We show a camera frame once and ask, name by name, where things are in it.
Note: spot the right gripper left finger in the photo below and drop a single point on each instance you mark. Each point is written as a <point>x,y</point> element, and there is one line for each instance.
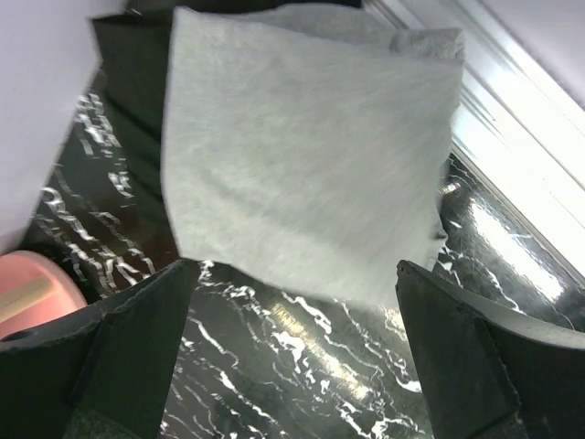
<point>103,371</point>

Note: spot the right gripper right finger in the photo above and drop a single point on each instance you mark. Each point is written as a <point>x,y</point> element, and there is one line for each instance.
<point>485,370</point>

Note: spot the grey t-shirt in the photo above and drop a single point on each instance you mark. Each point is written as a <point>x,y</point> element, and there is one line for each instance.
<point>306,145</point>

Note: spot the black t-shirt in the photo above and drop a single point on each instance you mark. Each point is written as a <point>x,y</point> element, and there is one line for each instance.
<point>134,49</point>

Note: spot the pink three-tier shelf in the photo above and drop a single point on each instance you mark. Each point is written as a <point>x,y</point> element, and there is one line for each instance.
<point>34,291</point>

